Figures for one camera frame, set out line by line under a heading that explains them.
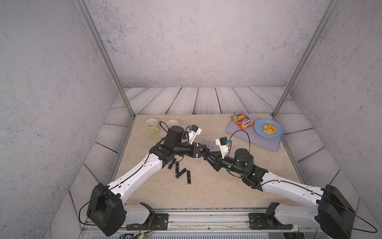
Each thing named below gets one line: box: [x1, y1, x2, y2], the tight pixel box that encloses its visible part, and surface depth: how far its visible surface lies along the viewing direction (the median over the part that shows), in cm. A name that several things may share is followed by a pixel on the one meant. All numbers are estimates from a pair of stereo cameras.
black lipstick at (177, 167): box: [175, 161, 180, 174], surface depth 93 cm
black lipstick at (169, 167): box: [167, 157, 177, 170], surface depth 95 cm
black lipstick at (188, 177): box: [186, 170, 191, 185], surface depth 89 cm
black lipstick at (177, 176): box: [175, 167, 188, 179], surface depth 91 cm
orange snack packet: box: [230, 112, 255, 130], surface depth 116 cm
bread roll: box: [262, 123, 278, 135], surface depth 110 cm
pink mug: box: [166, 119, 179, 129], surface depth 106 cm
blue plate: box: [253, 118, 283, 140], surface depth 112 cm
